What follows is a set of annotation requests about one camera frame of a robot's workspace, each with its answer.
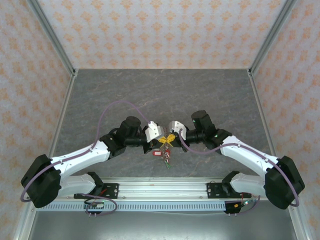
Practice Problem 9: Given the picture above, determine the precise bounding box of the aluminium table side rail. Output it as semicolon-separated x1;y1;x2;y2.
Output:
246;69;310;240
12;71;79;240

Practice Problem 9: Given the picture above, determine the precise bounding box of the aluminium frame post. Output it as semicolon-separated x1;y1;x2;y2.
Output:
26;0;78;77
248;0;299;77

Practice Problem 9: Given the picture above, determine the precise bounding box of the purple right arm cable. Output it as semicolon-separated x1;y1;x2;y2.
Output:
178;128;300;207

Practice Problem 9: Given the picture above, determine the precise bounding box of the grey metal sheet panel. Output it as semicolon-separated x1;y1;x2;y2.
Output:
27;211;301;240

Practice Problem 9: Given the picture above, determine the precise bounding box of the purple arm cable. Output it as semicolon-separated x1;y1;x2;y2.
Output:
20;100;153;202
178;128;300;207

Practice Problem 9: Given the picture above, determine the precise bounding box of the bunch of tagged keys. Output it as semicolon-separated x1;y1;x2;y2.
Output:
161;143;173;161

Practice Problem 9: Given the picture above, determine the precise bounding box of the white slotted cable duct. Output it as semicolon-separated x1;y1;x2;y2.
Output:
47;201;227;212

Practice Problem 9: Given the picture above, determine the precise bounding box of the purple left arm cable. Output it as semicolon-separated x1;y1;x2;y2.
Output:
20;100;153;202

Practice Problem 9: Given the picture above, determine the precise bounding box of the small circuit board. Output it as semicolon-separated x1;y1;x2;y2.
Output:
83;201;105;210
233;199;250;209

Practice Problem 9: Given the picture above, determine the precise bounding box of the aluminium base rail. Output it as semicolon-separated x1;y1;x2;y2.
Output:
66;176;252;201

